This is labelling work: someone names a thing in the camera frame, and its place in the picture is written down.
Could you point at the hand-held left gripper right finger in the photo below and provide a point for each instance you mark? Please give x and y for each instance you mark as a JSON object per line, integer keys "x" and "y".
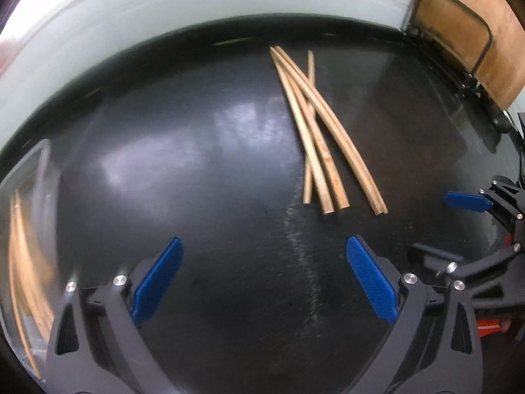
{"x": 373, "y": 281}

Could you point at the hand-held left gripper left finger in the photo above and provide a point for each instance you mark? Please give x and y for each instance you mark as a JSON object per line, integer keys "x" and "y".
{"x": 158, "y": 281}

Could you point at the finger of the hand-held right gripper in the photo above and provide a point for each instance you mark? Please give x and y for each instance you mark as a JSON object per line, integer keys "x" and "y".
{"x": 434, "y": 260}
{"x": 467, "y": 201}

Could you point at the group of wooden chopsticks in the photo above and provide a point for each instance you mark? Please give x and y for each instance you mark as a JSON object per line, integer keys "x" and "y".
{"x": 357, "y": 160}

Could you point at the clear plastic container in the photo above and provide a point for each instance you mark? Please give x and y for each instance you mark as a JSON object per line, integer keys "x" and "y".
{"x": 41, "y": 180}

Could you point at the wooden cutting board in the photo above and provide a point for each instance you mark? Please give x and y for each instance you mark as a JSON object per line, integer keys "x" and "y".
{"x": 500, "y": 49}

